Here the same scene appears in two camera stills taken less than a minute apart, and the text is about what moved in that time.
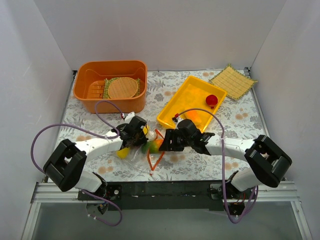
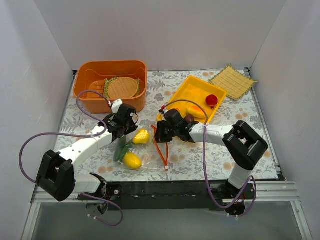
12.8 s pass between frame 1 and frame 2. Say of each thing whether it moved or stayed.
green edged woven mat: stayed
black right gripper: moved
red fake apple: stayed
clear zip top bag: moved
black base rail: stayed
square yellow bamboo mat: stayed
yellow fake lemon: moved
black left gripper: moved
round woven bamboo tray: stayed
